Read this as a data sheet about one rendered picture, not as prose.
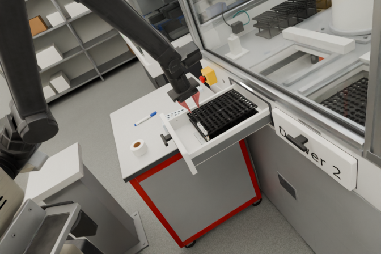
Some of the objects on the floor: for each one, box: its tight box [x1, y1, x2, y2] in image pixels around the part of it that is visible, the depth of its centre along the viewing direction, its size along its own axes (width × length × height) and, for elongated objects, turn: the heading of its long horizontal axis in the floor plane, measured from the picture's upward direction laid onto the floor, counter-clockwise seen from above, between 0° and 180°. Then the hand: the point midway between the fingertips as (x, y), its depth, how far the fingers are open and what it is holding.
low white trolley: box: [110, 73, 262, 248], centre depth 154 cm, size 58×62×76 cm
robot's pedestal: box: [23, 142, 149, 254], centre depth 148 cm, size 30×30×76 cm
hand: (193, 108), depth 86 cm, fingers open, 3 cm apart
